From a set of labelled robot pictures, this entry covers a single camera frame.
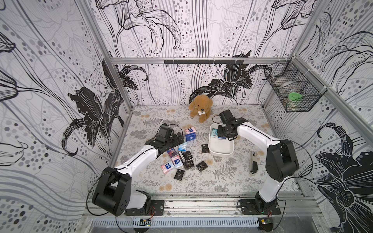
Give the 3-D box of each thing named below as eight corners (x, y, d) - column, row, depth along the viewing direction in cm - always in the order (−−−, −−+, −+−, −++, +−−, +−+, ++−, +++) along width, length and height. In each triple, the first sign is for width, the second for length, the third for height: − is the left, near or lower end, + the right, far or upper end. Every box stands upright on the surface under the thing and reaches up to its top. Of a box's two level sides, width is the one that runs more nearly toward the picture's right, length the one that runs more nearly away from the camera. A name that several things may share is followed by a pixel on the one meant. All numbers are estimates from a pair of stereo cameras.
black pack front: (174, 178, 84) (173, 177, 83) (178, 169, 88) (177, 168, 86) (181, 181, 83) (180, 180, 82) (184, 172, 87) (184, 170, 85)
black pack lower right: (201, 173, 86) (201, 171, 85) (195, 167, 89) (195, 165, 87) (207, 166, 89) (207, 165, 87) (202, 161, 91) (202, 159, 89)
